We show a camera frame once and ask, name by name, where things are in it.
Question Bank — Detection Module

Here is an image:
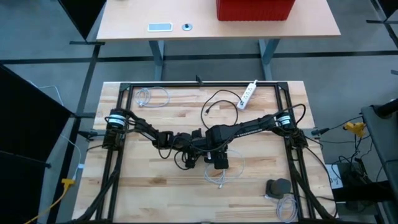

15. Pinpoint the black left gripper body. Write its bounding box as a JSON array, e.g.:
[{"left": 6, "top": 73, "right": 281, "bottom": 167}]
[{"left": 170, "top": 129, "right": 206, "bottom": 170}]

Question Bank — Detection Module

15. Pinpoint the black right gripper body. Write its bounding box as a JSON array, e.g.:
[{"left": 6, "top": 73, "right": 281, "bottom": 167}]
[{"left": 205, "top": 123, "right": 239, "bottom": 152}]

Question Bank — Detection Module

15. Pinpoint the black USB cable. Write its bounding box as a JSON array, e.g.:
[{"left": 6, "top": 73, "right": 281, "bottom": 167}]
[{"left": 200, "top": 89, "right": 244, "bottom": 132}]

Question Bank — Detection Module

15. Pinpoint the white power strip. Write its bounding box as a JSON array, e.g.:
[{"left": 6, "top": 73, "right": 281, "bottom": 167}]
[{"left": 236, "top": 79, "right": 259, "bottom": 111}]

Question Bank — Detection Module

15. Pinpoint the white rectangular device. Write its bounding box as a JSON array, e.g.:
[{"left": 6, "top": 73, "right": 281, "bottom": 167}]
[{"left": 147, "top": 22, "right": 174, "bottom": 33}]

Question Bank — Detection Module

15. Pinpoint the white power brick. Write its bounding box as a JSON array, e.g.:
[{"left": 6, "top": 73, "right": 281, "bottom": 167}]
[{"left": 325, "top": 163, "right": 345, "bottom": 190}]

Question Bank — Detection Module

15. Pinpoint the red storage bin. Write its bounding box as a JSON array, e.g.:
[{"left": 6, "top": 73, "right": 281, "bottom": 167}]
[{"left": 216, "top": 0, "right": 297, "bottom": 22}]

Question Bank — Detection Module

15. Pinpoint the yellow clamp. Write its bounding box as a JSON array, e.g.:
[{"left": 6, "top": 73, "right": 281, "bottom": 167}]
[{"left": 343, "top": 121, "right": 367, "bottom": 138}]

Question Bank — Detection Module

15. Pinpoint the light wood desk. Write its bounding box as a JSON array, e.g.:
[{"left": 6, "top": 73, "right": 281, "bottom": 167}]
[{"left": 96, "top": 0, "right": 342, "bottom": 82}]

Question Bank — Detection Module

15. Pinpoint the black partition panel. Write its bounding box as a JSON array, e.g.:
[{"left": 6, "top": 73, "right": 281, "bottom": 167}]
[
  {"left": 377, "top": 0, "right": 398, "bottom": 20},
  {"left": 57, "top": 0, "right": 107, "bottom": 46},
  {"left": 0, "top": 63, "right": 73, "bottom": 224}
]

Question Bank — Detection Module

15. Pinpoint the grey cart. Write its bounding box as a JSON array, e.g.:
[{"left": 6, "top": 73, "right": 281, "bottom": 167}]
[{"left": 360, "top": 98, "right": 398, "bottom": 224}]

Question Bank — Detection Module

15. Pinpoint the black aluminium table frame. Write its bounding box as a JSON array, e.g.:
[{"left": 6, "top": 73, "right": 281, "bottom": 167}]
[{"left": 73, "top": 81, "right": 338, "bottom": 224}]

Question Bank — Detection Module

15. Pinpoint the thin white power cable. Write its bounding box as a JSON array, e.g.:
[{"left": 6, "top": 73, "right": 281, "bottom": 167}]
[{"left": 58, "top": 133, "right": 85, "bottom": 181}]

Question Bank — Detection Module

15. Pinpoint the yellow extension cord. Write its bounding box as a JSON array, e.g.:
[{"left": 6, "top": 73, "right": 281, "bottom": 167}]
[{"left": 24, "top": 177, "right": 76, "bottom": 224}]

